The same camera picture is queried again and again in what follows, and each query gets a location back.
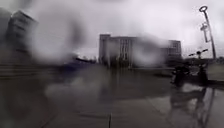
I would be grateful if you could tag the tall grey building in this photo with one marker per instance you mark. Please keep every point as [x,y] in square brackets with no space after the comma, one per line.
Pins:
[19,31]

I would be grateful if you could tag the dark parked scooter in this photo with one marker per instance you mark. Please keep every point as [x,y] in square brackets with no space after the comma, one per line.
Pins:
[180,74]
[202,71]

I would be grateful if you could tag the large grey building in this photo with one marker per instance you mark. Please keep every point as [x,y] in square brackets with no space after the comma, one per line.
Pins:
[117,48]

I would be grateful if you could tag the grey stone steps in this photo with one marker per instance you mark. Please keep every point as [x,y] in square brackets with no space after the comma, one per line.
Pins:
[20,70]

